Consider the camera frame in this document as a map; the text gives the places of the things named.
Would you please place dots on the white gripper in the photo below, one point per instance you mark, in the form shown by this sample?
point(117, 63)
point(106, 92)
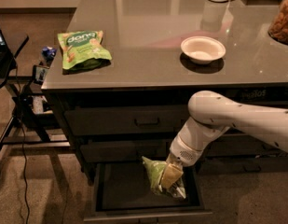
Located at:
point(183, 152)

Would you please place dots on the green jalapeno chip bag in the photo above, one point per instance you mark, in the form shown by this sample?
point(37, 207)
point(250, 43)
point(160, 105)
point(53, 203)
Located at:
point(155, 171)

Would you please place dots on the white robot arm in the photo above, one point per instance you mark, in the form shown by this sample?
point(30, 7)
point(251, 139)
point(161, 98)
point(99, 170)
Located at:
point(211, 115)

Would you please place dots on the bottom right drawer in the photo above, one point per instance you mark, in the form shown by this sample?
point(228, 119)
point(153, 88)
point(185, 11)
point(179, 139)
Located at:
point(227, 166)

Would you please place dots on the middle left drawer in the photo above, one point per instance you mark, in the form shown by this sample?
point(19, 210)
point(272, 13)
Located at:
point(126, 150)

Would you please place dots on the open bottom left drawer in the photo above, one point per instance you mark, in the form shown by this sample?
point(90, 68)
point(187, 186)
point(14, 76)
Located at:
point(122, 195)

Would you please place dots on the middle right drawer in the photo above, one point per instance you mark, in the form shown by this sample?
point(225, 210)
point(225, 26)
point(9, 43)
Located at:
point(238, 144)

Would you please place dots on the top left drawer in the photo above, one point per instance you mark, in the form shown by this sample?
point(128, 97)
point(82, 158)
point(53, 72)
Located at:
point(126, 119)

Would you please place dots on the dark Peatos bag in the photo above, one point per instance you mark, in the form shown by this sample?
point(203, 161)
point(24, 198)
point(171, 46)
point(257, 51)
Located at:
point(263, 94)

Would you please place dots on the green Dang chip bag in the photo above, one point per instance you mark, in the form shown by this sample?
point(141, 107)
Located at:
point(82, 50)

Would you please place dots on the white paper bowl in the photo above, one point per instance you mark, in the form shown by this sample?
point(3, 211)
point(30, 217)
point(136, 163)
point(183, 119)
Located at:
point(203, 49)

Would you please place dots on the black side stand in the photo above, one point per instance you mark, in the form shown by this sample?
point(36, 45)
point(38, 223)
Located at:
point(24, 126)

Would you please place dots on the black phone device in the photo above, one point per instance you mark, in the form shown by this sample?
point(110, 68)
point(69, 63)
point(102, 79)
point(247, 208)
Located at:
point(39, 74)

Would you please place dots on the blue small object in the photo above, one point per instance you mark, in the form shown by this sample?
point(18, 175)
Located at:
point(48, 53)

